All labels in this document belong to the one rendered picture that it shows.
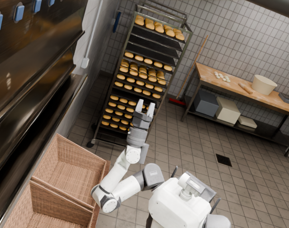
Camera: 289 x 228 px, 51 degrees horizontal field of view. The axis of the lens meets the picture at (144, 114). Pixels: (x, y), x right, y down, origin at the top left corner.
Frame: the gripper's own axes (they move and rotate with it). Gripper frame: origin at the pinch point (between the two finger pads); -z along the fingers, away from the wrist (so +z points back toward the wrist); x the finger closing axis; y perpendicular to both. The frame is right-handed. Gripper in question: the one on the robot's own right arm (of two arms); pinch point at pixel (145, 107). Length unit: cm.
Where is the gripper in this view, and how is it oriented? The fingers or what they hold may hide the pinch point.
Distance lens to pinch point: 143.6
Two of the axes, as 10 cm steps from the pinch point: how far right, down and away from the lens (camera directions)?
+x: 5.0, 2.0, -8.4
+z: -2.8, 9.6, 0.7
